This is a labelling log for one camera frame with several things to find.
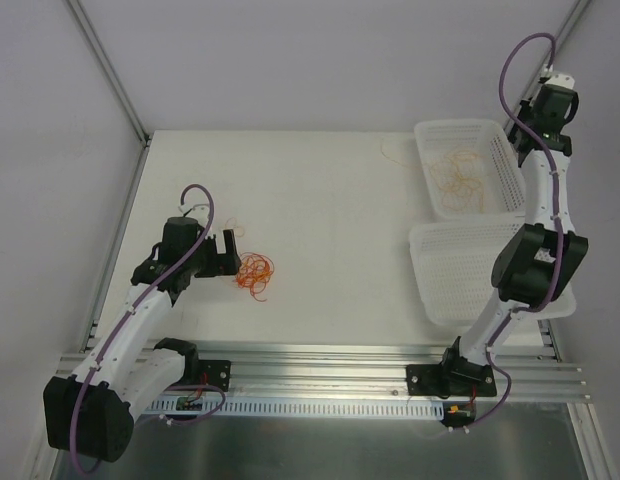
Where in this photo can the near white plastic basket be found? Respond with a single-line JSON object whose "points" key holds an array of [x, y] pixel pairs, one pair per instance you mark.
{"points": [[453, 261]]}

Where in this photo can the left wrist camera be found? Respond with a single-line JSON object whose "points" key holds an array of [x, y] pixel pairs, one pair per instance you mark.
{"points": [[199, 212]]}

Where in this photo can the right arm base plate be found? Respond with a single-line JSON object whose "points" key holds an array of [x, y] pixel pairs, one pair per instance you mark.
{"points": [[433, 380]]}

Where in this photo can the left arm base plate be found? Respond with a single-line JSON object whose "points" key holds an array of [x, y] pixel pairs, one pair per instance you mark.
{"points": [[215, 373]]}

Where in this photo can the aluminium mounting rail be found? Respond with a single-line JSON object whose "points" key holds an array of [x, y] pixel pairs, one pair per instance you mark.
{"points": [[379, 372]]}

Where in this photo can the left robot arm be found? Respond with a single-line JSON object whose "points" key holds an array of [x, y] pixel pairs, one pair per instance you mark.
{"points": [[92, 412]]}

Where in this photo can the aluminium frame post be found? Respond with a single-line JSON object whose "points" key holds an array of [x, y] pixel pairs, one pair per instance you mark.
{"points": [[571, 21], [96, 48]]}

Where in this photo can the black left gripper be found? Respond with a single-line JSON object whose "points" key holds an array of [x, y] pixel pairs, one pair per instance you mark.
{"points": [[215, 257]]}

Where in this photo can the white plastic basket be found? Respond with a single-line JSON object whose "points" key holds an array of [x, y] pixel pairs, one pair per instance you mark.
{"points": [[469, 168], [453, 261]]}

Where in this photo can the red orange wire ball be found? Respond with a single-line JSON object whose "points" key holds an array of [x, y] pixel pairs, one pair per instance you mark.
{"points": [[254, 274]]}

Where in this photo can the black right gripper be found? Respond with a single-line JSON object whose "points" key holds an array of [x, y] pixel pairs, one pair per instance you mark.
{"points": [[521, 138]]}

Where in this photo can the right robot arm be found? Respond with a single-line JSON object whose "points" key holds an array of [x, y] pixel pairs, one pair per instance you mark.
{"points": [[537, 264]]}

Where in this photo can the right aluminium frame post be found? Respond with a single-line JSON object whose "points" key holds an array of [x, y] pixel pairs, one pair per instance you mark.
{"points": [[571, 21]]}

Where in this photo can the left aluminium frame post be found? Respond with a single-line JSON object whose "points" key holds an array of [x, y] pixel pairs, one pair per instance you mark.
{"points": [[96, 48]]}

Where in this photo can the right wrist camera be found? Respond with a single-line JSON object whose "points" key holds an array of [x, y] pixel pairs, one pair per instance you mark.
{"points": [[547, 76]]}

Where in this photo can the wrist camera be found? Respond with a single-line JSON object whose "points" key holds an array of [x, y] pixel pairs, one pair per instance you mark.
{"points": [[547, 76], [199, 212]]}

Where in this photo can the white slotted cable duct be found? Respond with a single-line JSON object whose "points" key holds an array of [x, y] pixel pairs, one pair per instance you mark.
{"points": [[175, 405]]}

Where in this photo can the far white plastic basket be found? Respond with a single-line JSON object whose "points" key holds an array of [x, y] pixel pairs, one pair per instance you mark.
{"points": [[469, 168]]}

